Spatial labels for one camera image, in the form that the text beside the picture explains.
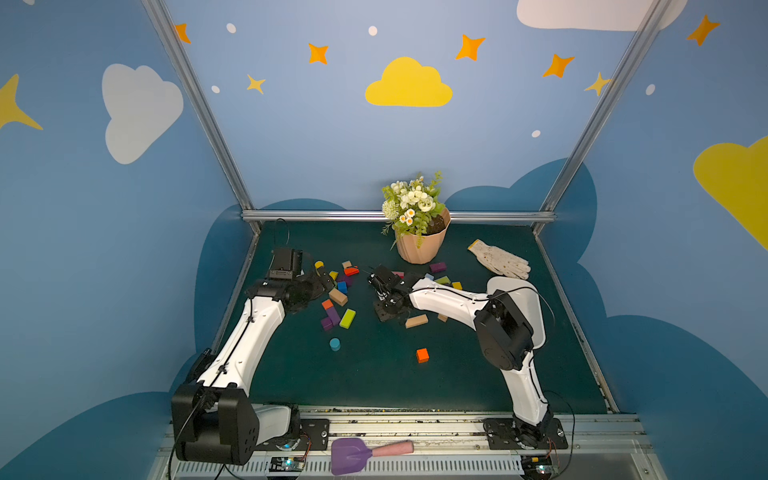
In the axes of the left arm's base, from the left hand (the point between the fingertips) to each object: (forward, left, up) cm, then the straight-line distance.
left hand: (328, 283), depth 83 cm
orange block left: (+3, +3, -17) cm, 18 cm away
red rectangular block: (+17, -3, -17) cm, 25 cm away
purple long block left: (-2, 0, -16) cm, 16 cm away
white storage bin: (+8, -65, -18) cm, 68 cm away
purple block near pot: (+20, -36, -18) cm, 45 cm away
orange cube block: (-14, -28, -15) cm, 35 cm away
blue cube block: (+9, -1, -15) cm, 18 cm away
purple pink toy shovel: (-39, -9, -16) cm, 43 cm away
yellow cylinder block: (+17, +8, -13) cm, 23 cm away
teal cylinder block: (-12, -2, -15) cm, 19 cm away
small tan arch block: (+19, -2, -16) cm, 25 cm away
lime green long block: (+14, -37, -17) cm, 43 cm away
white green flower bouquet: (+20, -22, +12) cm, 32 cm away
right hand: (+1, -17, -14) cm, 22 cm away
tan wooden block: (+5, 0, -15) cm, 16 cm away
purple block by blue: (+14, -2, -18) cm, 22 cm away
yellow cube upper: (+12, -42, -17) cm, 47 cm away
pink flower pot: (+21, -23, -6) cm, 32 cm away
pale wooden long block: (-3, -26, -16) cm, 31 cm away
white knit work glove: (+24, -59, -17) cm, 66 cm away
